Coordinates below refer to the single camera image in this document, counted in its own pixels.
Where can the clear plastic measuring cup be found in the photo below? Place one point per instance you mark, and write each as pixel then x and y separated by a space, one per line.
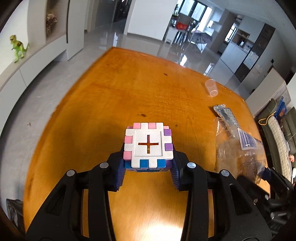
pixel 211 85

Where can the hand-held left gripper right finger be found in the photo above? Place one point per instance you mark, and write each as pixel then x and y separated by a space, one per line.
pixel 175 178

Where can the white foam puzzle cube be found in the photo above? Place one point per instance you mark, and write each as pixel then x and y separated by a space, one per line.
pixel 141 155

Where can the dining chair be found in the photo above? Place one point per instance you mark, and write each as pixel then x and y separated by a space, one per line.
pixel 186 32

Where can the open patterned umbrella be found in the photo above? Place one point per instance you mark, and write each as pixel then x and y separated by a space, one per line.
pixel 201 38

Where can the silver foil packet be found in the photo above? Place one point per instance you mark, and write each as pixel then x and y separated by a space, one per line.
pixel 227 115

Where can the red bag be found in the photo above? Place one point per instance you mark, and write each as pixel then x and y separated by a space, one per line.
pixel 181 25

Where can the clear crinkly plastic bag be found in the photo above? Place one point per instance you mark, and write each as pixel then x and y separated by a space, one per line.
pixel 233 157

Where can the green dinosaur toy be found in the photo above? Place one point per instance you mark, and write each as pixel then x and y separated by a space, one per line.
pixel 18 47

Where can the blue bag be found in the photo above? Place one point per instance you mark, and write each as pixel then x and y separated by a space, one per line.
pixel 282 107

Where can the white low sideboard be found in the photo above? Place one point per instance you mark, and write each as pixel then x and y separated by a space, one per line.
pixel 34 64

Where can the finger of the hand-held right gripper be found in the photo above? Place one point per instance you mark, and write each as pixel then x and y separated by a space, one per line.
pixel 266 173
pixel 254 190

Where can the white side cabinet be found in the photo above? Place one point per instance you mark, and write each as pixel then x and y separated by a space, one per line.
pixel 266 92

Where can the white knit cushion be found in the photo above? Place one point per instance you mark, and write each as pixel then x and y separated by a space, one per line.
pixel 278 143

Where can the dried flower bunch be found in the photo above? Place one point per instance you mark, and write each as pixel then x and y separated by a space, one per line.
pixel 51 22

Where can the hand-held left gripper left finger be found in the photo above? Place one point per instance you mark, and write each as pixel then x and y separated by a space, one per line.
pixel 120 176

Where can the white wall shelf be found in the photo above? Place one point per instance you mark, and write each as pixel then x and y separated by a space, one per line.
pixel 37 20

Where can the white kitchen cabinet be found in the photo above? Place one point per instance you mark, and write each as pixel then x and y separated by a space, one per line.
pixel 234 58

